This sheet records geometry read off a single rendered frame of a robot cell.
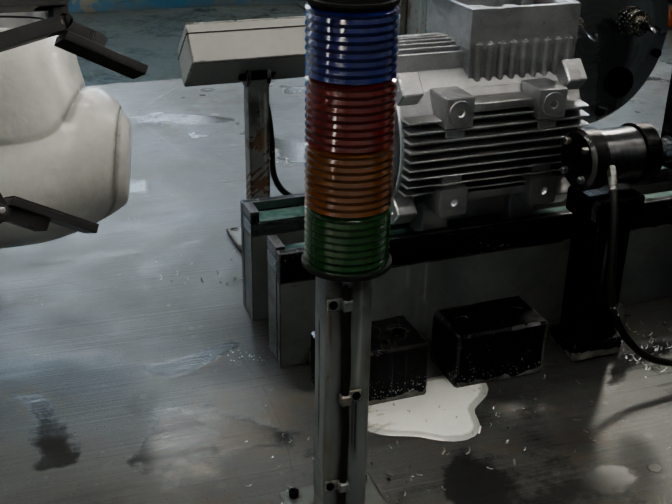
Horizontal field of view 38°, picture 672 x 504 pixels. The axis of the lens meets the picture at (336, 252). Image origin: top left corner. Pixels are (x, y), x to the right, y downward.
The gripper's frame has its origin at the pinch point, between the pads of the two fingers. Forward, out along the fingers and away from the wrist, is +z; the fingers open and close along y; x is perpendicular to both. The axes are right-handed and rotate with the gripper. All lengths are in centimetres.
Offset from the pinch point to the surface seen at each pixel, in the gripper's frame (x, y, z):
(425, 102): 2.8, -14.4, 27.4
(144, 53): -431, -144, 132
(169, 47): -436, -154, 146
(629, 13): -10, -43, 64
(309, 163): 21.5, 0.6, 7.1
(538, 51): 5.9, -23.2, 36.7
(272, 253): -7.9, 2.5, 21.5
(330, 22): 26.6, -6.6, 3.2
